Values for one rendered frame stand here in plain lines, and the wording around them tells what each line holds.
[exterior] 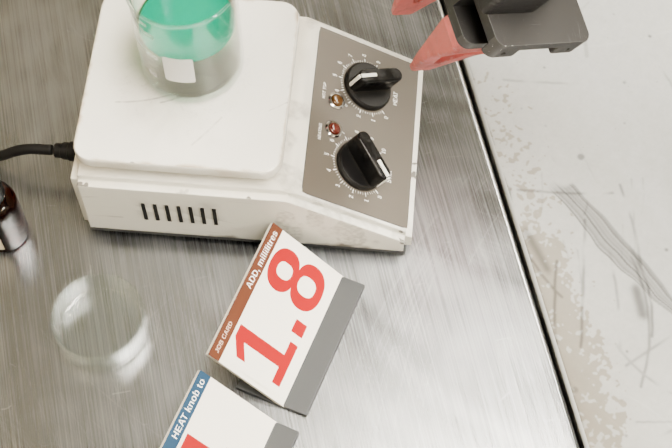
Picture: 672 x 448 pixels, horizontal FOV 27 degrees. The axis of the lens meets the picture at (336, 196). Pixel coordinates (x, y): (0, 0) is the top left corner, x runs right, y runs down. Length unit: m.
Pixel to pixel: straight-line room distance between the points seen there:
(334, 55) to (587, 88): 0.18
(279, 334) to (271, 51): 0.17
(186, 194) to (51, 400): 0.14
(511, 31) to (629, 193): 0.22
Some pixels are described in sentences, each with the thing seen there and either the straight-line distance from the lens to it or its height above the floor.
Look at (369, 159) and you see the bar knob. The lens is 0.82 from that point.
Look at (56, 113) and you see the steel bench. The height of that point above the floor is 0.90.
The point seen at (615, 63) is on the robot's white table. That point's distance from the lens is 0.95.
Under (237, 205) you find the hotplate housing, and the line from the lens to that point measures 0.81.
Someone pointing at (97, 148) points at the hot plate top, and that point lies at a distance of 0.81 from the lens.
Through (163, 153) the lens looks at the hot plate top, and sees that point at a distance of 0.80.
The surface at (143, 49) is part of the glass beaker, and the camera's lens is 0.79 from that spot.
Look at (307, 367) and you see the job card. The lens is 0.83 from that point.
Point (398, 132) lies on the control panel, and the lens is 0.86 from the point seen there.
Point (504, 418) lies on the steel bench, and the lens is 0.82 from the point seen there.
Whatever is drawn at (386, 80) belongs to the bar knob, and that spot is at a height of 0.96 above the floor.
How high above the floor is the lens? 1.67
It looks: 62 degrees down
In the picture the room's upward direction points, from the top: straight up
